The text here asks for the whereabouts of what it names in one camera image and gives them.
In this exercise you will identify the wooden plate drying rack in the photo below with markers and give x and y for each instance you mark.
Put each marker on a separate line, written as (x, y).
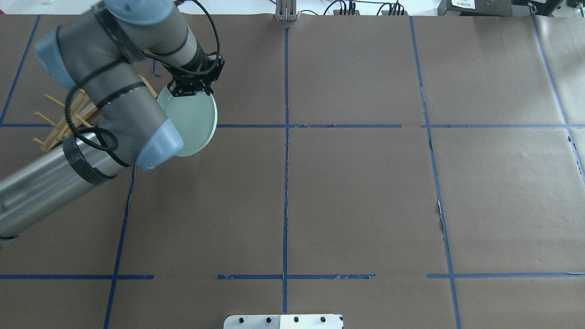
(83, 114)

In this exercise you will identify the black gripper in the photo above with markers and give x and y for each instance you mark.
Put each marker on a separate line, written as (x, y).
(198, 58)

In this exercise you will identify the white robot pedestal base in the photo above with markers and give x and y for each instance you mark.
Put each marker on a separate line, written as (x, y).
(284, 321)

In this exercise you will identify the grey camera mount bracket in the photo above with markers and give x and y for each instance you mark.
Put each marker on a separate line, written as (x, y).
(285, 10)

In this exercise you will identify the light green round plate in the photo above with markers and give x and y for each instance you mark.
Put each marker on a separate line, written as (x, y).
(191, 121)

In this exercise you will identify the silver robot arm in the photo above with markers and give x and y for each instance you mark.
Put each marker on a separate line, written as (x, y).
(139, 92)

